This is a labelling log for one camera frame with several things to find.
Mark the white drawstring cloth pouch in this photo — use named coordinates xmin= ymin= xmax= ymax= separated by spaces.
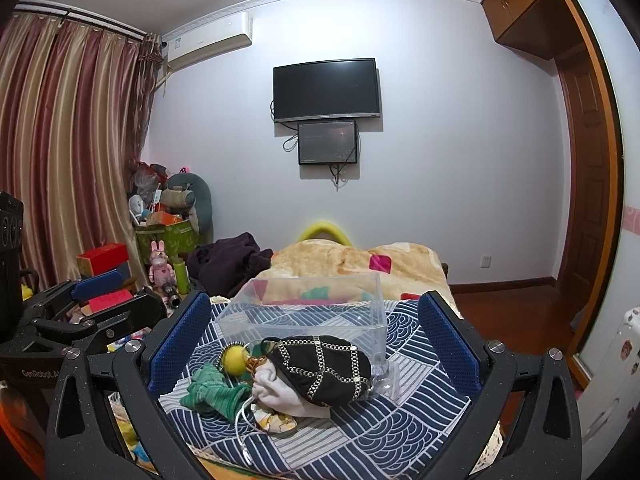
xmin=246 ymin=356 xmax=331 ymax=434

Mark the black hat with gold chains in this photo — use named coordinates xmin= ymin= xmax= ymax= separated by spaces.
xmin=260 ymin=335 xmax=372 ymax=408

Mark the red gift box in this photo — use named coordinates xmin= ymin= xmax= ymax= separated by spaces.
xmin=77 ymin=243 xmax=129 ymax=278

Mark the pink rabbit toy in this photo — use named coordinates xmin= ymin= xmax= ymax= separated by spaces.
xmin=149 ymin=240 xmax=177 ymax=289

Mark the white appliance with stickers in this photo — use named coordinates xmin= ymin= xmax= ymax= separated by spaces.
xmin=577 ymin=307 xmax=639 ymax=479

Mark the green cardboard box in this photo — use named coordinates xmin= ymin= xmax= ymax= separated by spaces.
xmin=134 ymin=220 xmax=202 ymax=266

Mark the dark purple garment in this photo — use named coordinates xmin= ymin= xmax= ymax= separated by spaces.
xmin=186 ymin=232 xmax=273 ymax=298

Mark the green knitted cloth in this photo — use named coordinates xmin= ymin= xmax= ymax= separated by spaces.
xmin=180 ymin=363 xmax=250 ymax=422

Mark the blue white patterned tablecloth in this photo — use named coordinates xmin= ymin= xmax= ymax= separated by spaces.
xmin=160 ymin=300 xmax=471 ymax=479

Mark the grey green plush pillow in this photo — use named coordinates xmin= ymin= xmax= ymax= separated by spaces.
xmin=160 ymin=172 xmax=213 ymax=235

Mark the red gold striped curtain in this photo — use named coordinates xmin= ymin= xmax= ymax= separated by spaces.
xmin=1 ymin=11 xmax=163 ymax=287

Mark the beige fleece blanket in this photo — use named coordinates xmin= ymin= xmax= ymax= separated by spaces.
xmin=258 ymin=240 xmax=458 ymax=310

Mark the yellow plush headrest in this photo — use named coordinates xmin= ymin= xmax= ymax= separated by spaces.
xmin=298 ymin=221 xmax=352 ymax=246

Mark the clear plastic storage box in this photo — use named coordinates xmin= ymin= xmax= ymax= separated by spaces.
xmin=216 ymin=273 xmax=399 ymax=399

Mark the brown wooden door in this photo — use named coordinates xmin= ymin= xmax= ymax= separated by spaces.
xmin=559 ymin=49 xmax=610 ymax=312

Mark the white air conditioner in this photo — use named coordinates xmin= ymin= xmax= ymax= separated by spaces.
xmin=165 ymin=12 xmax=253 ymax=73

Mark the brown wooden overhead cabinet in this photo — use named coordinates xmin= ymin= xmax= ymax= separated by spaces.
xmin=482 ymin=0 xmax=582 ymax=60

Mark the white wall socket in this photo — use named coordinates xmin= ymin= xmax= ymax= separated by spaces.
xmin=480 ymin=255 xmax=491 ymax=269

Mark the small black wall monitor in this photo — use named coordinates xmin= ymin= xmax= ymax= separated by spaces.
xmin=297 ymin=120 xmax=359 ymax=166

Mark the black wall television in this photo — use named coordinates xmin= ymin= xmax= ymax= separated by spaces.
xmin=272 ymin=58 xmax=382 ymax=122

